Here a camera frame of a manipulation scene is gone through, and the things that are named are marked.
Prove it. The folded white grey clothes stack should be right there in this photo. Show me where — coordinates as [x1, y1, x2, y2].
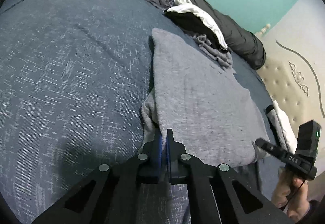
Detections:
[265, 100, 297, 154]

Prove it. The white black garment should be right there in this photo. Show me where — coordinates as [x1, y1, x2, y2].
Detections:
[163, 0, 229, 53]

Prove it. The person's right hand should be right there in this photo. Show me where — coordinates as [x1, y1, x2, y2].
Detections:
[271, 168, 310, 223]

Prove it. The cream tufted headboard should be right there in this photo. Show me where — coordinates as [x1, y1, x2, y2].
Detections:
[253, 23, 325, 138]

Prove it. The grey knit garment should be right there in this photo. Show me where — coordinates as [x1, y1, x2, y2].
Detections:
[191, 33, 236, 74]

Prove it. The blue patterned bed sheet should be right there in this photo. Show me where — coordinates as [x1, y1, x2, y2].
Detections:
[1, 0, 278, 223]

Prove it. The grey quilted sweater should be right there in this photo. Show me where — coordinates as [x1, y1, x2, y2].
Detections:
[142, 28, 268, 167]

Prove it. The dark grey crumpled garment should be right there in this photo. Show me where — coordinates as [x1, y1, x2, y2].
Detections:
[146, 0, 175, 10]

